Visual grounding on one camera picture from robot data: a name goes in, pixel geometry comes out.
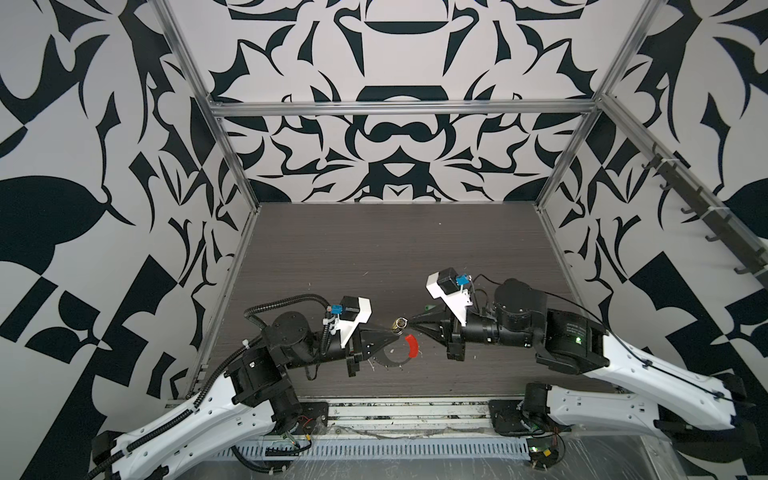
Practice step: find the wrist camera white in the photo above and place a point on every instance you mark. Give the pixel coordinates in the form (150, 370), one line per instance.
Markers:
(453, 289)
(344, 318)

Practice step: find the metal keyring with red grip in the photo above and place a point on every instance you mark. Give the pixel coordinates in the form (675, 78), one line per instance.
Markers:
(398, 354)

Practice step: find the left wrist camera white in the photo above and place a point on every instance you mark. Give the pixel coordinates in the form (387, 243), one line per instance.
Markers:
(344, 318)

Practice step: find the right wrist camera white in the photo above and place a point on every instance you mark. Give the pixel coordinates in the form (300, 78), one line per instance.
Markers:
(453, 289)

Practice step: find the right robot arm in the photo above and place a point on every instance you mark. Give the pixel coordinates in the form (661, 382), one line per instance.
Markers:
(701, 415)

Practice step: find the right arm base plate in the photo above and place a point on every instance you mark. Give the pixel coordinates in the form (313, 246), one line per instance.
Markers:
(521, 418)

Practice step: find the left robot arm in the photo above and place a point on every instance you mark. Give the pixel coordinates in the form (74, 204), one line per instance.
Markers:
(251, 396)

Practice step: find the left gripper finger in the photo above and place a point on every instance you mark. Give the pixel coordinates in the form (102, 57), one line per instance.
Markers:
(381, 351)
(370, 334)

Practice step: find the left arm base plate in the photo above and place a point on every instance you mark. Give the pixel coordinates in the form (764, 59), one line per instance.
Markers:
(300, 419)

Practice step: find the black wall hook rail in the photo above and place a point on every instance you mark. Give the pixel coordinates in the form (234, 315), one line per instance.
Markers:
(701, 204)

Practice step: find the white slotted cable duct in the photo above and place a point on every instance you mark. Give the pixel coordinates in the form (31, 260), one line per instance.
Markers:
(327, 449)

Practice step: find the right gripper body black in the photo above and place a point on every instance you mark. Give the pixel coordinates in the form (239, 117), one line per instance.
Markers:
(477, 333)

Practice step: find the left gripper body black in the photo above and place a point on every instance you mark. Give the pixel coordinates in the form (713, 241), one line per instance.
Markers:
(339, 353)

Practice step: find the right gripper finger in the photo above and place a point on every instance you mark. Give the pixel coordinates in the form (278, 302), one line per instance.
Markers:
(434, 331)
(435, 313)

